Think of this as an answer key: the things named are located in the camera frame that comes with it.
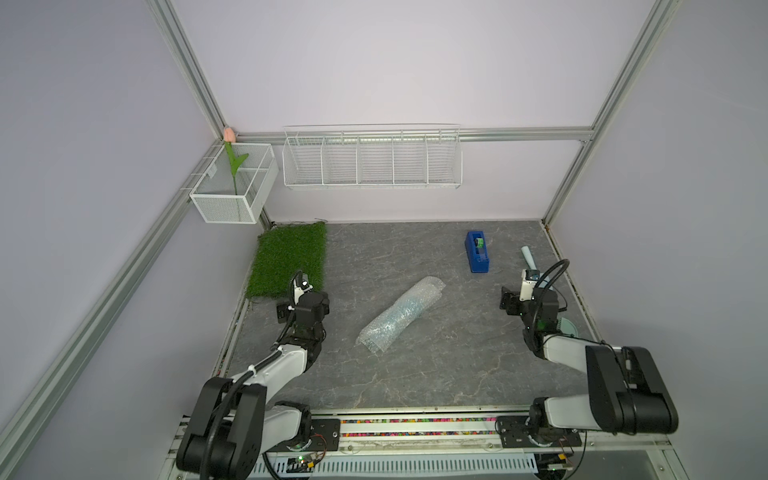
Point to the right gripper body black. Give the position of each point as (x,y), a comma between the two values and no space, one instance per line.
(515,307)

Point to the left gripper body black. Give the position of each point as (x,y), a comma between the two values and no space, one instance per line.
(284,310)

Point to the clear bubble wrap sheet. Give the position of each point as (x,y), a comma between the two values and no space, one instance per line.
(379,335)

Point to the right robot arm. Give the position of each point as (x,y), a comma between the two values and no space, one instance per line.
(626,393)

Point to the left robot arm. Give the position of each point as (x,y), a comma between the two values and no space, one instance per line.
(231,425)

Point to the teal plastic trowel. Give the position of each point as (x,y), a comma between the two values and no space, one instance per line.
(529,258)

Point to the green artificial grass mat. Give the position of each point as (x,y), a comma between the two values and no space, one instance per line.
(282,252)

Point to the blue tape dispenser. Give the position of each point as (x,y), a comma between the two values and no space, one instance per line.
(477,253)

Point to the white vent grille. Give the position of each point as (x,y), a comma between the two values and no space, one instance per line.
(407,466)

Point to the white mesh box basket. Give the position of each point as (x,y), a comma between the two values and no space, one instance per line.
(213,193)

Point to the pink artificial tulip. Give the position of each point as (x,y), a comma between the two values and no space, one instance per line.
(235,160)

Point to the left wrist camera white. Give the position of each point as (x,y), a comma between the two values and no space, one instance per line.
(299,285)

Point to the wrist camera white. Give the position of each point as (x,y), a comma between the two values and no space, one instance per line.
(530,278)
(299,285)

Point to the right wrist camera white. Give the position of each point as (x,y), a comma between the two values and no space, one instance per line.
(530,278)

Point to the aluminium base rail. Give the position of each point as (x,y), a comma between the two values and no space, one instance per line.
(458,430)

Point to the white wire wall basket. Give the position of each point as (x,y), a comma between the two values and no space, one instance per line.
(390,156)

